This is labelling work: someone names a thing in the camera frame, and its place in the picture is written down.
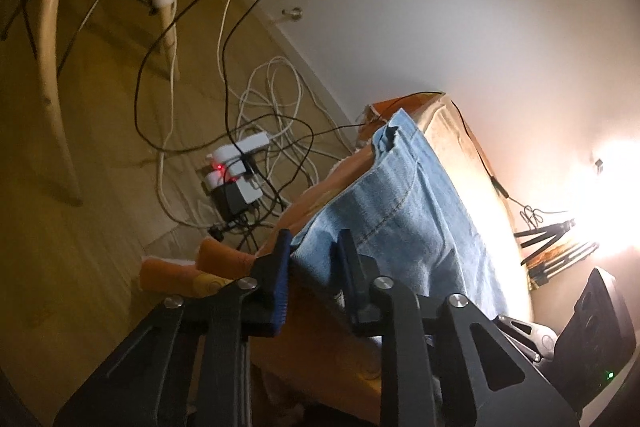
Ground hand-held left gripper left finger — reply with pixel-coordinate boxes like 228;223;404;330
52;229;293;427

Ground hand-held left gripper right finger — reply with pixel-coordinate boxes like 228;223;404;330
332;229;581;427

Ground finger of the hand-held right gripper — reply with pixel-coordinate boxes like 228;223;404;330
492;314;557;360

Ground blue denim pants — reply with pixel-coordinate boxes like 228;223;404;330
290;108;511;323

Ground folded grey tripod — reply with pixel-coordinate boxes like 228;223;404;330
527;242;601;288

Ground black power adapter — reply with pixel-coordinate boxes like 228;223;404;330
212;182;251;219

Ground white power strip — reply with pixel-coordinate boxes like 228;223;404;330
202;133;271;205

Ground black ring light cable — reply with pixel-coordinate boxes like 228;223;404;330
370;92;571;228

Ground coiled white cable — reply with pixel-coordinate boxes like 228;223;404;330
237;55;321;188

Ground long black cable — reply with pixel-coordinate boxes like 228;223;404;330
133;0;316;155

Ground white lamp cable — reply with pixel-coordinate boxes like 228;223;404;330
216;0;263;142

